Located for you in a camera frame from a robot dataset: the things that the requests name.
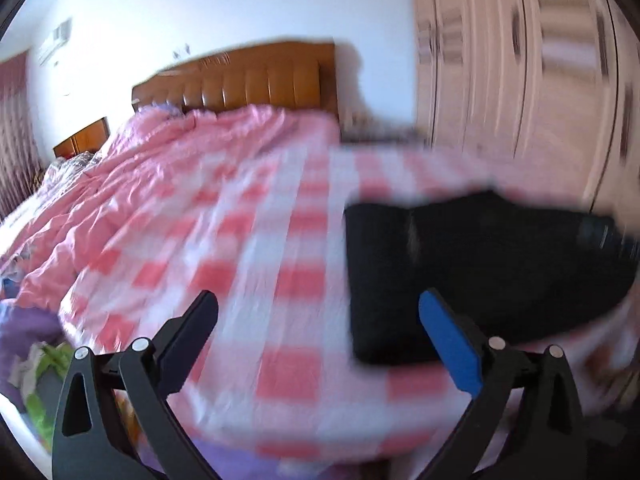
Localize patterned pink curtain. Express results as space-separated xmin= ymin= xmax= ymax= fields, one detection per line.
xmin=0 ymin=52 xmax=45 ymax=218

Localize light wooden wardrobe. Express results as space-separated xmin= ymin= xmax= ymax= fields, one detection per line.
xmin=409 ymin=0 xmax=640 ymax=216

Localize wooden nightstand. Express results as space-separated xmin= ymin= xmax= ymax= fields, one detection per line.
xmin=53 ymin=116 xmax=111 ymax=160

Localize purple cloth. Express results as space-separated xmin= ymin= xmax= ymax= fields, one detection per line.
xmin=0 ymin=300 xmax=63 ymax=386

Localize green cloth bag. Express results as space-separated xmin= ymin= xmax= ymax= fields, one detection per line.
xmin=22 ymin=342 xmax=76 ymax=426

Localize pink quilt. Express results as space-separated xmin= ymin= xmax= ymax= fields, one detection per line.
xmin=0 ymin=104 xmax=341 ymax=306

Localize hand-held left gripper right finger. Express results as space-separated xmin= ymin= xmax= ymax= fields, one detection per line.
xmin=414 ymin=288 xmax=587 ymax=480

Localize white air conditioner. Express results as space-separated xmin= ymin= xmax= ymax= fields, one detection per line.
xmin=36 ymin=19 xmax=73 ymax=65

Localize black pants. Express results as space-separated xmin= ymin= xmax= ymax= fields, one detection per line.
xmin=343 ymin=188 xmax=640 ymax=367

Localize pink checked bed sheet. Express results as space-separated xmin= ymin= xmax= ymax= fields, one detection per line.
xmin=55 ymin=142 xmax=640 ymax=463

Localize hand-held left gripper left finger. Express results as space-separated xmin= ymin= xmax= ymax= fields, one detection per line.
xmin=51 ymin=289 xmax=222 ymax=480

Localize cloth-covered nightstand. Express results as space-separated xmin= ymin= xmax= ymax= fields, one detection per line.
xmin=341 ymin=125 xmax=430 ymax=147

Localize wooden bed headboard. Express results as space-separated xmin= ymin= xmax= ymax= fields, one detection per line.
xmin=131 ymin=42 xmax=341 ymax=123

